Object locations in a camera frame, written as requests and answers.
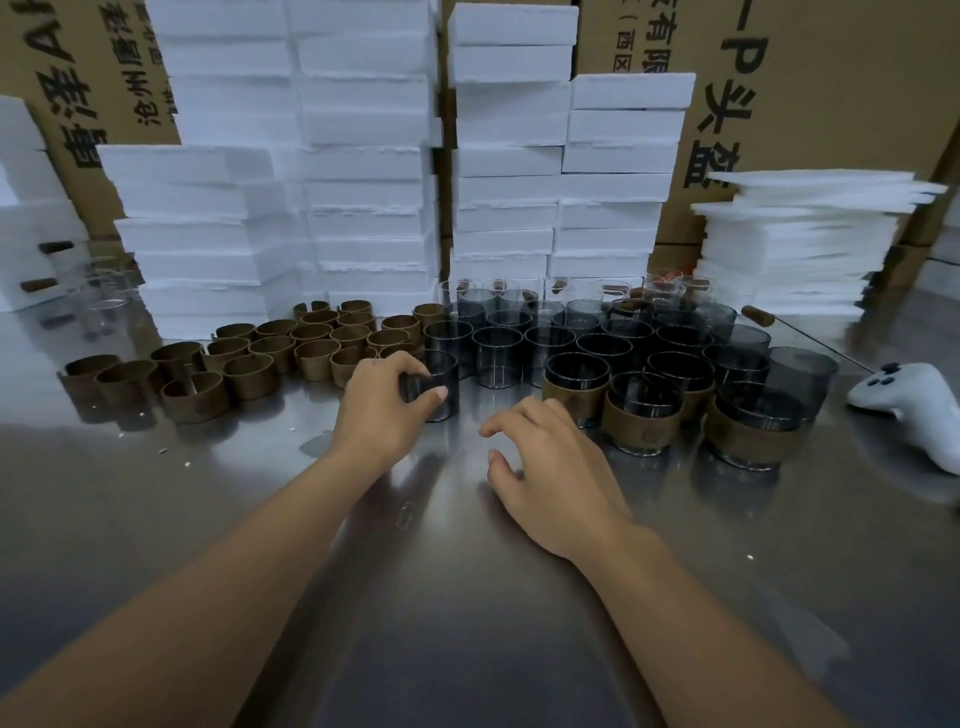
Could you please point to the brown cork stick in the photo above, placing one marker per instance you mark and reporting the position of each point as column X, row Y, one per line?
column 39, row 285
column 56, row 247

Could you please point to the person's left forearm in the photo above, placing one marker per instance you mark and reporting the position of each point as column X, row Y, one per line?
column 187, row 600

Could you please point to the bunch of clear plastic cups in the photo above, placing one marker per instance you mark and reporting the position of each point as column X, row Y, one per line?
column 105, row 289

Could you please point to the stack of thin foam sheets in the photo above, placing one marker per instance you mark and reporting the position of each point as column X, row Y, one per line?
column 787, row 247

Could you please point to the cluster of transparent plastic cups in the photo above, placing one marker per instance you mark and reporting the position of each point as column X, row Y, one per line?
column 495, row 360

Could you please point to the stepped stack white foam blocks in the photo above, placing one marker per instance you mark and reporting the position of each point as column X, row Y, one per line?
column 510, row 180

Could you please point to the person's right forearm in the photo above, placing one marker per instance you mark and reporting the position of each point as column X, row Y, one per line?
column 697, row 637

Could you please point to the white game controller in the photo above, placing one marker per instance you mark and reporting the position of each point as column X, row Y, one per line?
column 915, row 409

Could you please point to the stack of white foam blocks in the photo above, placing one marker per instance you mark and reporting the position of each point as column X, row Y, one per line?
column 945, row 277
column 26, row 210

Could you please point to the tall stack white foam blocks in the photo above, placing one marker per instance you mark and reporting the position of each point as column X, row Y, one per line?
column 337, row 165

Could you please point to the person's right hand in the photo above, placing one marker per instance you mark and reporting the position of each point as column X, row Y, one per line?
column 570, row 495

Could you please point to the person's left hand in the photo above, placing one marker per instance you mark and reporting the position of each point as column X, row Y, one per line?
column 375, row 420

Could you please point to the group of brown sleeve rings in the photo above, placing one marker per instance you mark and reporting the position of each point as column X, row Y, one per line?
column 251, row 379

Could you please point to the smoky transparent plastic cup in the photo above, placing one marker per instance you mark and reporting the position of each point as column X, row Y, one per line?
column 757, row 405
column 576, row 367
column 446, row 367
column 679, row 366
column 645, row 390

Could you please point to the large printed cardboard box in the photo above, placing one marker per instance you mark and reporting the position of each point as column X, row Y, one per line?
column 840, row 90

